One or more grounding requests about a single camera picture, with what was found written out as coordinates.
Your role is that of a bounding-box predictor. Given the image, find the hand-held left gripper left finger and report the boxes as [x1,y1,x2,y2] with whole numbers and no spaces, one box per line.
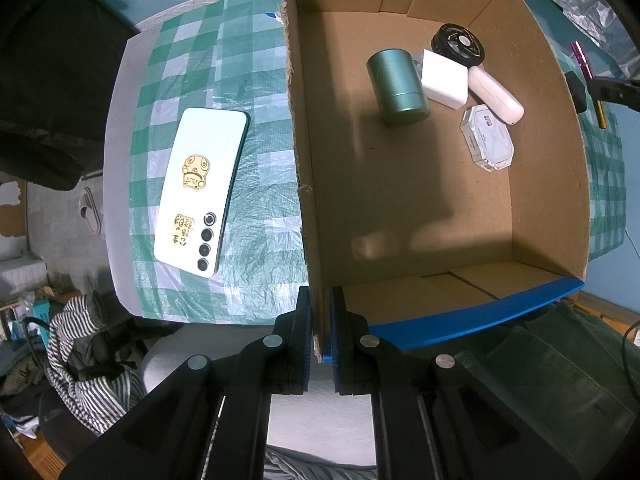
[59,286,313,480]

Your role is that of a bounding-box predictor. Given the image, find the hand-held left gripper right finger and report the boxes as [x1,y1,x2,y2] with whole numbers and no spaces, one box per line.
[330,286,583,480]

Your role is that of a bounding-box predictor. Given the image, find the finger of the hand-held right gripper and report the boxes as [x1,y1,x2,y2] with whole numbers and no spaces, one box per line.
[565,72,640,115]

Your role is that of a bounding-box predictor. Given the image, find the white oblong case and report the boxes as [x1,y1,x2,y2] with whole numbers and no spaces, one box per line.
[467,67,525,126]

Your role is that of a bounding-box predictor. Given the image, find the clear hexagonal box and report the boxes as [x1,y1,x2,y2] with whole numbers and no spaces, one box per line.
[460,104,516,173]

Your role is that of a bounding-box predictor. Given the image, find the cardboard box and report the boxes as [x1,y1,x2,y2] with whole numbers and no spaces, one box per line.
[279,0,593,365]

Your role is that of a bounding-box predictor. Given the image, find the white charger cube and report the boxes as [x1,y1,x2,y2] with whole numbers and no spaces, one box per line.
[414,49,471,111]

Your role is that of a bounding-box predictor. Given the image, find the green tin can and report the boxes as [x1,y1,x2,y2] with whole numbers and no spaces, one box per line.
[366,49,431,127]

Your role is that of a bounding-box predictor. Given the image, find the pink pen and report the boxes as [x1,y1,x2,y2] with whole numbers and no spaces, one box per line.
[570,40,595,81]

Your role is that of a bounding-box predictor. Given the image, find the white foam sheet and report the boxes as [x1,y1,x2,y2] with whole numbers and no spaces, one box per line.
[142,330,376,468]

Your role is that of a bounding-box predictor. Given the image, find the white smartphone with gold stickers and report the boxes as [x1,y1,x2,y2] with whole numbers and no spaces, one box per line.
[152,106,251,278]

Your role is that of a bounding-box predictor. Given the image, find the striped cloth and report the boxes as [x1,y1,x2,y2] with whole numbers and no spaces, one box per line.
[47,295,146,436]

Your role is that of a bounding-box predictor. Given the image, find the white slipper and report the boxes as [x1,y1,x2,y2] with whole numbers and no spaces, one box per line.
[79,187,103,235]

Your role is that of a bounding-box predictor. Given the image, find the green checkered tablecloth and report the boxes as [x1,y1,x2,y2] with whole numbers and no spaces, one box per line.
[102,0,628,323]

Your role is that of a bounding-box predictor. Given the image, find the dark chair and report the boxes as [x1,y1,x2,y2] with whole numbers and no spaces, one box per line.
[0,0,143,192]

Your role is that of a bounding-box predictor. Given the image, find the black cable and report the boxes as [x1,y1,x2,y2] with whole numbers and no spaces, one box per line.
[620,320,640,386]

